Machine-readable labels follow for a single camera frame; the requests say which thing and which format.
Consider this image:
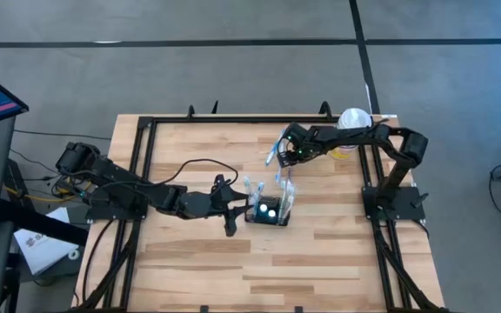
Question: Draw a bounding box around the white box on floor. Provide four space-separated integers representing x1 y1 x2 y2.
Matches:
14 207 80 276

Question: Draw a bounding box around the yellow blue wipes canister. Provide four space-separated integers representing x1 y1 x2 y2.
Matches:
328 107 373 160

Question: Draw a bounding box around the black aluminium table frame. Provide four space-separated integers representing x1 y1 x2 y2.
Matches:
72 100 450 313

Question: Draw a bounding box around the yellow cable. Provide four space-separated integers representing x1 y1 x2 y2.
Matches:
2 156 93 203

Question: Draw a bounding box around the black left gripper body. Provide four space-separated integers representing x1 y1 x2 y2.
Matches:
184 174 237 238

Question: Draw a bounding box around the purple toothbrush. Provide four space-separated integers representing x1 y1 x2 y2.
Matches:
284 167 297 192

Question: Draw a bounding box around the thin black floor cable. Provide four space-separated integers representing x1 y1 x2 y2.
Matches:
13 129 112 141

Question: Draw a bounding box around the black wire organizer basket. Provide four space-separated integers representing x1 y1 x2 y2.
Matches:
244 195 291 226

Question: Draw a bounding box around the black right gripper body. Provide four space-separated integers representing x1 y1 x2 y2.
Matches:
277 123 324 169

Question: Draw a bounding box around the black left wrist camera cable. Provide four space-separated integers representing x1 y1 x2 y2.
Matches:
163 158 239 188

